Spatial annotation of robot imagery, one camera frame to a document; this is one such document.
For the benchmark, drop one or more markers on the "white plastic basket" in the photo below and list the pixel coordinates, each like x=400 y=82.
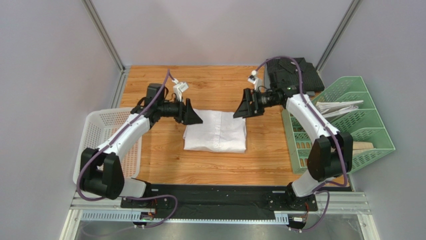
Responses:
x=99 y=127

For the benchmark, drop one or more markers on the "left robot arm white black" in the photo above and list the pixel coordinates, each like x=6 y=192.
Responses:
x=101 y=171

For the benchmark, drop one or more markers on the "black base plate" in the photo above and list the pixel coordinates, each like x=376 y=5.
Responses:
x=220 y=202

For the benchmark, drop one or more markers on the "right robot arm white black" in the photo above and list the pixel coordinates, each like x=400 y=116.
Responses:
x=331 y=151

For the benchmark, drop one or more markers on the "brown paper stack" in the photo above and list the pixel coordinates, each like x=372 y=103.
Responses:
x=361 y=147

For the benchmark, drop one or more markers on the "white long sleeve shirt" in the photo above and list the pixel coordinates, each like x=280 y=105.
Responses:
x=220 y=132

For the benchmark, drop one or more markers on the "folded grey shirt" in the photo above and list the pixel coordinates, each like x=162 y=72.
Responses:
x=309 y=94

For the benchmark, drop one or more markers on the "aluminium frame rail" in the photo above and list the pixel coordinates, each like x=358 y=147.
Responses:
x=99 y=25

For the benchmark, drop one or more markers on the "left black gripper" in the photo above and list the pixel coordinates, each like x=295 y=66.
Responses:
x=186 y=114

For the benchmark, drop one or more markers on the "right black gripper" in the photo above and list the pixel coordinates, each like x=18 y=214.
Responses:
x=252 y=103

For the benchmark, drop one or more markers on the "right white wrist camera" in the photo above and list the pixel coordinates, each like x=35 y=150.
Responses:
x=254 y=79

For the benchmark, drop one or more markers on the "stack of white papers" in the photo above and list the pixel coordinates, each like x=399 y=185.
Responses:
x=335 y=109

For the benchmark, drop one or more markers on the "folded dark striped shirt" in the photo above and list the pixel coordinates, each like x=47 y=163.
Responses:
x=287 y=64

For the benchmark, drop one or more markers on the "green file organizer rack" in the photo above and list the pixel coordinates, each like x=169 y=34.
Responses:
x=364 y=124

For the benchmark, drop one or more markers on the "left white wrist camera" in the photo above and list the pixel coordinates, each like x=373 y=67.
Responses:
x=179 y=88

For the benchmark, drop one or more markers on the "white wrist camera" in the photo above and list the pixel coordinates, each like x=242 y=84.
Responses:
x=179 y=88
x=254 y=79

